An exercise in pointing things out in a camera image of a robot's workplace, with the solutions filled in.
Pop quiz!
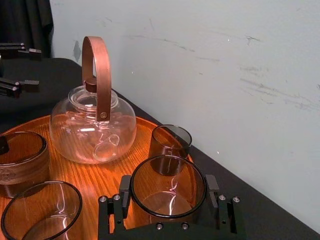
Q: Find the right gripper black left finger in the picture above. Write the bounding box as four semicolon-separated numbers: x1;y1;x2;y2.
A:
98;175;133;240

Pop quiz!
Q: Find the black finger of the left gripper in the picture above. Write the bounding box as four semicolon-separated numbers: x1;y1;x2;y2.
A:
0;42;43;61
0;77;41;99

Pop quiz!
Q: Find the glass jar with wooden sleeve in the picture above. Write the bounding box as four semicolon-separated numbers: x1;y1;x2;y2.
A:
0;130;51;199

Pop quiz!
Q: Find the clear glass teapot, copper handle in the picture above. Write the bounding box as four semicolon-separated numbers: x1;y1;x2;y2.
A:
48;35;138;165

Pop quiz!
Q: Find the smoky drinking glass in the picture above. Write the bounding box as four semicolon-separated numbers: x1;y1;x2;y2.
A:
149;124;193;176
130;154;208;219
0;180;84;240

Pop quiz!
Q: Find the black curtain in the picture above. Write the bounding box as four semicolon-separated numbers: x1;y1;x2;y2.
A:
0;0;54;60

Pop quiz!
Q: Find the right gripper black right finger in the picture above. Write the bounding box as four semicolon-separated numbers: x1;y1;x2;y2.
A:
204;174;248;240

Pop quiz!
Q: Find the glass lid with brown knob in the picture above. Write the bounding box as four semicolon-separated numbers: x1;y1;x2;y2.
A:
67;77;120;116

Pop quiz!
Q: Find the round orange wooden tray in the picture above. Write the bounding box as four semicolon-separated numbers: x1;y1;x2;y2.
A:
0;114;195;240

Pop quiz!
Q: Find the black table cloth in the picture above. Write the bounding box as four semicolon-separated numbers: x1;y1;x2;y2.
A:
0;57;320;240

